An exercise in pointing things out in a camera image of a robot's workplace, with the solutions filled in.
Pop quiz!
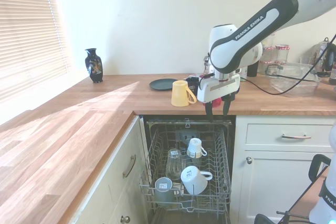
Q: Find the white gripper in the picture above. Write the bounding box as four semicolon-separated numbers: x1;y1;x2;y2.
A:
196;73;241;123

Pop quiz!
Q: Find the large white mug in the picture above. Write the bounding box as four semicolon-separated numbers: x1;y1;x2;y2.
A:
180;165;213;196

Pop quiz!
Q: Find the plain black mug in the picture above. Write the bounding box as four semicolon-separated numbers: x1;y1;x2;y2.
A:
185;76;202;98

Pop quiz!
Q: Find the yellow mug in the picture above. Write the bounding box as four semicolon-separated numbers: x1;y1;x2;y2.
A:
171;80;197;108

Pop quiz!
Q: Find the small white ribbed mug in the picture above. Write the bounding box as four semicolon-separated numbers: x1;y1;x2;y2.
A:
186;137;208;159

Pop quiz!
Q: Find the built-in dishwasher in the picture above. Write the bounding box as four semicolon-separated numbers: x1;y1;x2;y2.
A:
139;115;236;224

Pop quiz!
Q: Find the grey-blue mug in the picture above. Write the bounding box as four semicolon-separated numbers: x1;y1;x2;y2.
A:
154;177;182;206

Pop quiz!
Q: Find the glass French press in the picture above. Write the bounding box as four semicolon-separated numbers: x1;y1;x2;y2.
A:
203;55;212;75

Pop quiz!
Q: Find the black supplement tub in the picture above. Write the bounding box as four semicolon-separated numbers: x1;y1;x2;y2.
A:
247;61;260;78

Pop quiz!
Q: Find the glass jar gingham lid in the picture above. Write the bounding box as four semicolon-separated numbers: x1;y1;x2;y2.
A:
259;60;279;76
263;47;277;63
275;45;291;64

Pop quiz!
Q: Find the dark grey plate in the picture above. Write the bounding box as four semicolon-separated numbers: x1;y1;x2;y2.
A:
149;78;179;91

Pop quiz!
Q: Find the clear glass with label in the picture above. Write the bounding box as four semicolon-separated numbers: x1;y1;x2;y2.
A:
165;148;184;180

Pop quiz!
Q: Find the clear plastic lidded container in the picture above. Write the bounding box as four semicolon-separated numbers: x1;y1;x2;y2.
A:
265;62;321;96

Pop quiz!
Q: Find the cream kitchen cabinet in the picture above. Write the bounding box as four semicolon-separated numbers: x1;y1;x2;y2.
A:
69;115;148;224
235;115;336;224

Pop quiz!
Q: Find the clear glass dome jar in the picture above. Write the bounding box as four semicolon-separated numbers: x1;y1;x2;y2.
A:
301;37;331;74

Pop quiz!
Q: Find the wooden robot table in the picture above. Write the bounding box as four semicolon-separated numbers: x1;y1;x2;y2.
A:
287;165;330;221

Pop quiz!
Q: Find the black floral vase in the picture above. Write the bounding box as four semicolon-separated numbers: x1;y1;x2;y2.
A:
84;48;104;83

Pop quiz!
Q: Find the cream venetian window blind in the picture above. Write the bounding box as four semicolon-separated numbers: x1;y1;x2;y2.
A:
0;0;73;104

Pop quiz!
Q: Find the grey wire dishwasher rack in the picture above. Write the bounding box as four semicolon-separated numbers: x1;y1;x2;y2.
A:
139;120;232;214

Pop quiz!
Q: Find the thin black camera cable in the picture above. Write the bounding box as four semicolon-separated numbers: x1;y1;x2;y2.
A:
240;34;336;95

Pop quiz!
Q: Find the metal drawer handle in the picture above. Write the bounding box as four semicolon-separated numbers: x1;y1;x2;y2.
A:
281;134;312;140
122;154;137;178

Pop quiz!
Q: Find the thick black base hose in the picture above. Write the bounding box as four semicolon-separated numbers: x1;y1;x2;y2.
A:
308;154;332;183

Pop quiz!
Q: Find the black camera stand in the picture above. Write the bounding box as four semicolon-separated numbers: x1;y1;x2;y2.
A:
254;209;314;224

